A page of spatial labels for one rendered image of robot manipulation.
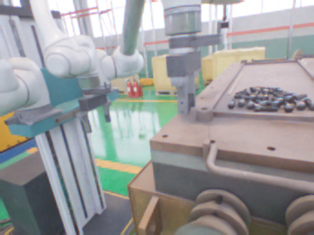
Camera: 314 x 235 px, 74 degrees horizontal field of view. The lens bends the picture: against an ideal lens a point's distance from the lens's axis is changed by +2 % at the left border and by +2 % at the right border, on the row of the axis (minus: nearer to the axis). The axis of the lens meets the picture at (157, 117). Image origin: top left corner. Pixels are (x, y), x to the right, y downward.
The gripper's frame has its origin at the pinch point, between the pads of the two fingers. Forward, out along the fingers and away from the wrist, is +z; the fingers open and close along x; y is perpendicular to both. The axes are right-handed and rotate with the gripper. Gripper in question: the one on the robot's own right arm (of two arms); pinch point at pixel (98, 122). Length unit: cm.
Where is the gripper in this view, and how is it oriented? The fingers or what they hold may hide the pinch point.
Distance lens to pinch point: 100.6
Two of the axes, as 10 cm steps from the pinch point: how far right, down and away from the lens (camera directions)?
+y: -8.9, -0.6, 4.5
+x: -4.4, 3.5, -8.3
